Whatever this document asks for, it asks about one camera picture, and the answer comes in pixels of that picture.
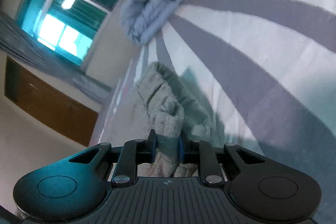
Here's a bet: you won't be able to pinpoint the grey curtain left of window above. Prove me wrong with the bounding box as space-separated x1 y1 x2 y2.
1 12 111 103

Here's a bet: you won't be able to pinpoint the brown wooden door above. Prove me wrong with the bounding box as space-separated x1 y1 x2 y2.
5 57 98 147

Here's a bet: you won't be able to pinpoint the purple pink striped bed sheet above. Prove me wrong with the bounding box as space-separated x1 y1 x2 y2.
90 0 335 223

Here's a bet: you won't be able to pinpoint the grey sweat pants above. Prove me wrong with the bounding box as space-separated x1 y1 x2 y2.
133 62 224 177

